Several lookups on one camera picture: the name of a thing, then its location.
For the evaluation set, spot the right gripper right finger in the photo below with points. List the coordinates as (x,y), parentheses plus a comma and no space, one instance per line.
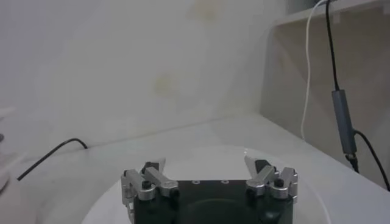
(262,181)

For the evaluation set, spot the white round plate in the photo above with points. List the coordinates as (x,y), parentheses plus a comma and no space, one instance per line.
(213,164)

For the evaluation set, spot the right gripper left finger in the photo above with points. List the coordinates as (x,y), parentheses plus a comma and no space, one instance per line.
(161,182)

